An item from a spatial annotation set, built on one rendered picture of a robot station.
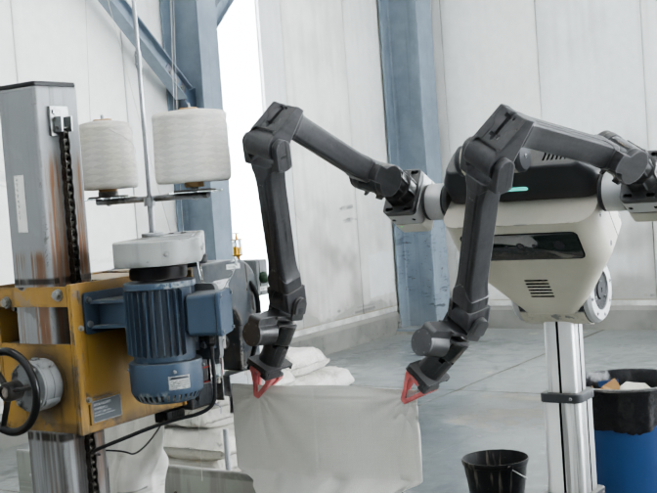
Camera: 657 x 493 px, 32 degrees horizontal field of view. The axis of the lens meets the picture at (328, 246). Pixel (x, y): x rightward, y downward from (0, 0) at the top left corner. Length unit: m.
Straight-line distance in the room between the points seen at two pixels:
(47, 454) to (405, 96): 9.11
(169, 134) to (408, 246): 9.01
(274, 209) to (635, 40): 8.39
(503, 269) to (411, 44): 8.64
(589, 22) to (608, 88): 0.63
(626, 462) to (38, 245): 2.77
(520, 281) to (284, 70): 7.32
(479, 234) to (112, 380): 0.84
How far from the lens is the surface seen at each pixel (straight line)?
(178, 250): 2.28
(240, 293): 2.77
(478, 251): 2.24
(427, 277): 11.27
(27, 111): 2.43
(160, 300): 2.30
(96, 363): 2.43
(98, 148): 2.59
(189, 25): 8.71
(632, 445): 4.54
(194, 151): 2.40
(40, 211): 2.41
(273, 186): 2.42
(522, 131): 2.13
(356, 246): 10.71
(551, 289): 2.76
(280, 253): 2.49
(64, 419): 2.44
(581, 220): 2.57
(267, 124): 2.41
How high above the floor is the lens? 1.50
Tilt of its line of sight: 3 degrees down
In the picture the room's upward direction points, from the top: 4 degrees counter-clockwise
